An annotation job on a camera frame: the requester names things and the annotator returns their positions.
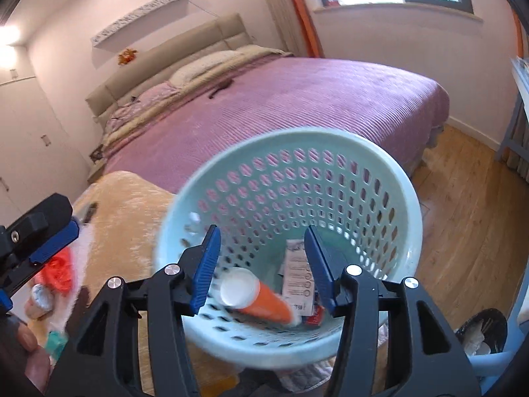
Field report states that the window sill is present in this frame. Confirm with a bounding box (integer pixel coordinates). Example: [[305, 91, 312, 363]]
[[312, 2, 485, 26]]

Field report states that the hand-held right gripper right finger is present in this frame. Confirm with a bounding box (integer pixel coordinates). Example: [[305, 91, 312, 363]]
[[304, 224, 482, 397]]

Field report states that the white dotted pillow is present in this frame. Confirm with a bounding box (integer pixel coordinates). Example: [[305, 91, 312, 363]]
[[169, 50, 245, 88]]

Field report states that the light green plastic basket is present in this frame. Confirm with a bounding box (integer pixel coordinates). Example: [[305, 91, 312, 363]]
[[154, 127, 423, 371]]

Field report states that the orange tube with white cap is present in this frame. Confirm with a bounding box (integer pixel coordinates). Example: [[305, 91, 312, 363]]
[[219, 267, 304, 327]]

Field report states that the teal packet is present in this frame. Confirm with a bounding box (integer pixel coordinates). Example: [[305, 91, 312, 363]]
[[43, 330, 69, 360]]

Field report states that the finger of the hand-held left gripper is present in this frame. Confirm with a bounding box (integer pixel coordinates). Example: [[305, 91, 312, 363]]
[[0, 194, 80, 266], [0, 256, 40, 312]]

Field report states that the white wardrobe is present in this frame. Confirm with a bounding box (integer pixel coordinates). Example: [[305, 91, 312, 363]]
[[0, 78, 95, 218]]

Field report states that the dark item on bedspread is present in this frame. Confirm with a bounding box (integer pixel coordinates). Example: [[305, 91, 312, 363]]
[[209, 78, 235, 100]]

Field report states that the white wall shelf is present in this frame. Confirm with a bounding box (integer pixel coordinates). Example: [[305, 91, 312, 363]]
[[90, 0, 190, 49]]

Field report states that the blue bin with black bag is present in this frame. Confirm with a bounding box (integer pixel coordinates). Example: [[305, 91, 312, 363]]
[[454, 308, 522, 397]]

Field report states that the red packet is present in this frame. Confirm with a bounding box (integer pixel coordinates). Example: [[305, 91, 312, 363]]
[[304, 291, 335, 327]]

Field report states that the beige upholstered headboard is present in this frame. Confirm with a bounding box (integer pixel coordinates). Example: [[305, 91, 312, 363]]
[[85, 13, 257, 121]]

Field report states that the bear print blanket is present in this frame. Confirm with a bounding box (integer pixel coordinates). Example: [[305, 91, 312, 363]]
[[25, 169, 249, 397]]

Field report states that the orange plastic bag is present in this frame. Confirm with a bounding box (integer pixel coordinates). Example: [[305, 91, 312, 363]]
[[39, 248, 76, 295]]

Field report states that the beige folded quilt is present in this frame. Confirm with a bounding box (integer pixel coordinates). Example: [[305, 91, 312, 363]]
[[101, 45, 295, 150]]

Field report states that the small silver-topped bottle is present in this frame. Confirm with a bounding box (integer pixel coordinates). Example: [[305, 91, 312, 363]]
[[25, 283, 55, 320]]

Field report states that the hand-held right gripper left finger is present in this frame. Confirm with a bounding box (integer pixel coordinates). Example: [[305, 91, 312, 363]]
[[45, 224, 222, 397]]

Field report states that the pink bedspread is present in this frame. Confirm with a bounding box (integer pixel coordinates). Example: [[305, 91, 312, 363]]
[[101, 56, 451, 199]]

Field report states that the beige and orange curtain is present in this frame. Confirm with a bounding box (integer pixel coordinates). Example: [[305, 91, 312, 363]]
[[252, 0, 326, 59], [510, 8, 529, 59]]

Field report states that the white printed paper leaflet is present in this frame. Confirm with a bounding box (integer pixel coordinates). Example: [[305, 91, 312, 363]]
[[282, 239, 317, 313]]

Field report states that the pink pillow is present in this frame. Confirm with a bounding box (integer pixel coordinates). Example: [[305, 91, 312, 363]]
[[133, 82, 183, 109]]

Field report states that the person's left hand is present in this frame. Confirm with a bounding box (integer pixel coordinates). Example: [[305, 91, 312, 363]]
[[17, 323, 55, 395]]

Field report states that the thin white cord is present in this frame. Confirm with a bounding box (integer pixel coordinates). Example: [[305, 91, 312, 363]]
[[188, 0, 221, 18]]

